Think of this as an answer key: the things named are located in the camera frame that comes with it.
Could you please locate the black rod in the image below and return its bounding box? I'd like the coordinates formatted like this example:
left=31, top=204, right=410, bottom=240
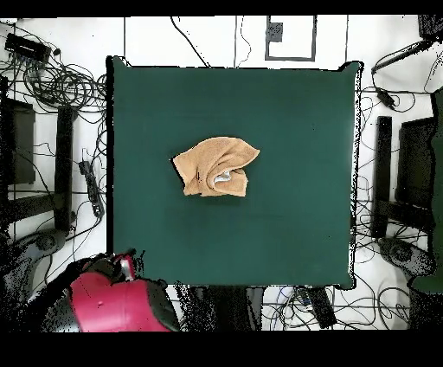
left=370, top=39, right=434, bottom=75

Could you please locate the black cable tangle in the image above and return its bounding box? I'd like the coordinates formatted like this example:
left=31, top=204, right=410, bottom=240
left=0, top=20, right=109, bottom=117

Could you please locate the black flat panel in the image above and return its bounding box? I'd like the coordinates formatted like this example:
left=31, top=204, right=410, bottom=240
left=395, top=116, right=438, bottom=209

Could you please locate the small gray block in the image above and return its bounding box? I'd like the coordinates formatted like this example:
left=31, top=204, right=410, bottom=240
left=266, top=21, right=285, bottom=43

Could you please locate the black corner box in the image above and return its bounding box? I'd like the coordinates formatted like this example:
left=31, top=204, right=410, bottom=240
left=417, top=14, right=443, bottom=43

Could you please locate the black upright bar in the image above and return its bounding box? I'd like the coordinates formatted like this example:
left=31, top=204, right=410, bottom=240
left=53, top=105, right=76, bottom=232
left=371, top=115, right=394, bottom=239

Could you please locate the black slim power strip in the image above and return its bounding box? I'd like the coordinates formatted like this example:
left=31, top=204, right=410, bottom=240
left=77, top=159, right=106, bottom=219

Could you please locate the black long strip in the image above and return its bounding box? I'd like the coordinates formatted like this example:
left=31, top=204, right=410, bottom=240
left=306, top=286, right=337, bottom=330

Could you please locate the gray square frame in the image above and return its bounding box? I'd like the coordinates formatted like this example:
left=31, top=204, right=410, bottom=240
left=264, top=15, right=318, bottom=62

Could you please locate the orange terry towel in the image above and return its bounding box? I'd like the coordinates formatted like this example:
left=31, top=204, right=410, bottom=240
left=171, top=136, right=261, bottom=198

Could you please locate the black single cable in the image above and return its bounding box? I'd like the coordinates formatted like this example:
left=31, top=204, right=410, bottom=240
left=169, top=16, right=212, bottom=69

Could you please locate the dark green table cloth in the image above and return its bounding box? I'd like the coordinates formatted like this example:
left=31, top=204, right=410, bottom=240
left=111, top=55, right=362, bottom=291

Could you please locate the black power adapter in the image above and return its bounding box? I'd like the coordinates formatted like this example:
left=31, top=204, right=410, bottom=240
left=375, top=87, right=398, bottom=109

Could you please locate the black upright stand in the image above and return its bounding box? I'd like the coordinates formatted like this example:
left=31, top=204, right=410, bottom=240
left=179, top=285, right=265, bottom=332

